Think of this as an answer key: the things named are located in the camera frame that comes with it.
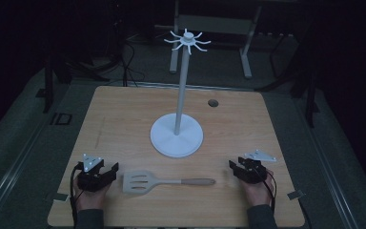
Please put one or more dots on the grey tape strip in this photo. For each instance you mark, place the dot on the grey tape strip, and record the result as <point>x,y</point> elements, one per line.
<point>295,194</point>
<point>61,197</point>

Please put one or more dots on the person's right hand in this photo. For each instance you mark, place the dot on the person's right hand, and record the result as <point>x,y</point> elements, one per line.
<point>258,194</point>

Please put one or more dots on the white metal table frame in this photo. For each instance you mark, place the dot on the white metal table frame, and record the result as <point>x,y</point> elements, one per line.
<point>213,24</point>

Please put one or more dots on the black metal stand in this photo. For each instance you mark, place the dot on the black metal stand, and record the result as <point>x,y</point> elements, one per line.
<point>311,98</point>
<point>48,86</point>

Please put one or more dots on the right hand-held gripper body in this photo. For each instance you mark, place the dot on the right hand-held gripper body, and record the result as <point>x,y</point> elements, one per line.
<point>253,173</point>

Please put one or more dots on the person's left hand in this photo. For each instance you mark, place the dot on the person's left hand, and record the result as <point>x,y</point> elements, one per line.
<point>90,198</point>

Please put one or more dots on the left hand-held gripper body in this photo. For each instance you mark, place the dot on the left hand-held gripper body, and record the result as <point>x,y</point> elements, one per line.
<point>89,181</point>

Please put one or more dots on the white utensil stand with hooks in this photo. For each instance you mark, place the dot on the white utensil stand with hooks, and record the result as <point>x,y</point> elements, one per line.
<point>176,140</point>

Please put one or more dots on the black floor socket box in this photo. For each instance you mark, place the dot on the black floor socket box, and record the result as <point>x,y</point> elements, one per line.
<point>61,118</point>

